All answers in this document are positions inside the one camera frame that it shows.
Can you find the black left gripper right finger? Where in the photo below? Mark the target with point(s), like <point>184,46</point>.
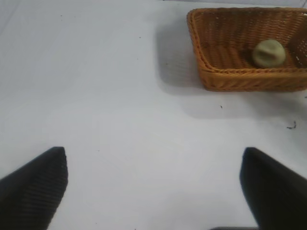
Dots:
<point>275,194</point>

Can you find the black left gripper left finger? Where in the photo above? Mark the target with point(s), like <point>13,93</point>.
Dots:
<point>31,191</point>

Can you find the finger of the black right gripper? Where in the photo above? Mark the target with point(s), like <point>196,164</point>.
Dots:
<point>300,49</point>

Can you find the pale yellow egg yolk pastry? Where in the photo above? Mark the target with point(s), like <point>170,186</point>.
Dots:
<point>268,54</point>

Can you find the brown woven wicker basket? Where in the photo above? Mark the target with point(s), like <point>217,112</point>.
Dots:
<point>225,43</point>

